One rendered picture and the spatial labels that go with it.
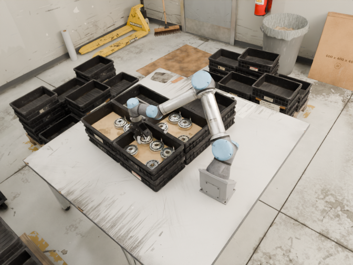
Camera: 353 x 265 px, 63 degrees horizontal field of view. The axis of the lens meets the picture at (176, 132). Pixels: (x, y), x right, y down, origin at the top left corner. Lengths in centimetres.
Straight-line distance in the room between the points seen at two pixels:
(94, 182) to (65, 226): 85
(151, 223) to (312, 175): 177
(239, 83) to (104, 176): 196
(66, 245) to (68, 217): 27
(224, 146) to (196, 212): 47
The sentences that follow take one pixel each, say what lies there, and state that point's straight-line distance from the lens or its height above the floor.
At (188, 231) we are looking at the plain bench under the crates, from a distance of 180.
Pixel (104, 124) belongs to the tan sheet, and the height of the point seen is 83.
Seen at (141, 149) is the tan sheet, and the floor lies 83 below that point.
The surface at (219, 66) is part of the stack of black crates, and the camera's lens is 368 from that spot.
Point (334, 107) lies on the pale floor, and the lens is 396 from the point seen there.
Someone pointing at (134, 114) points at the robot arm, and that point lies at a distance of 189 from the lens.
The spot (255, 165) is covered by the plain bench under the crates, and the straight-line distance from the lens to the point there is 211.
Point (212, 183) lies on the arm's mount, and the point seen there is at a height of 85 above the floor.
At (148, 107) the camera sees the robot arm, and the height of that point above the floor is 118.
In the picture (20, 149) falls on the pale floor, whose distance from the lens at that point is 381.
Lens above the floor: 229
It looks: 43 degrees down
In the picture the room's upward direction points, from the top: 6 degrees counter-clockwise
